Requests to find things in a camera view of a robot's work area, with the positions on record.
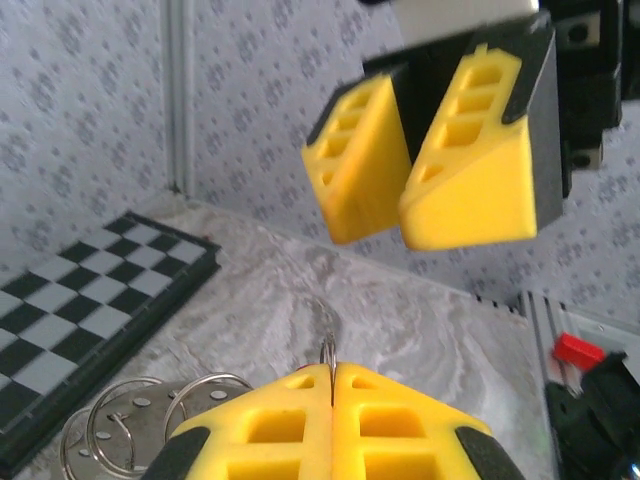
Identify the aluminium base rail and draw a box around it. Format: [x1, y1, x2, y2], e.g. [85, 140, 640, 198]
[519, 288, 640, 354]

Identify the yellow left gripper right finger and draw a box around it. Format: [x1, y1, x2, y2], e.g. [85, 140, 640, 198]
[332, 361, 527, 480]

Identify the large silver keyring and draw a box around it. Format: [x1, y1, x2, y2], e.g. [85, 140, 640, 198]
[163, 370, 255, 436]
[85, 375, 169, 474]
[58, 407, 96, 480]

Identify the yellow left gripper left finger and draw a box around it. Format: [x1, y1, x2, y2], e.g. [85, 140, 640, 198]
[142, 363, 335, 480]

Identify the aluminium frame post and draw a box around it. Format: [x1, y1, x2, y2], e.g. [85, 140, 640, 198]
[164, 0, 196, 196]

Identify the small silver keyring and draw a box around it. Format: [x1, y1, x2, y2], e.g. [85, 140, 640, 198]
[318, 332, 340, 384]

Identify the black white chessboard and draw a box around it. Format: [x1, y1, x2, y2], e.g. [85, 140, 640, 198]
[0, 209, 224, 476]

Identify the small red clip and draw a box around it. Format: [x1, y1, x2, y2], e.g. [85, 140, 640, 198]
[551, 331, 607, 372]

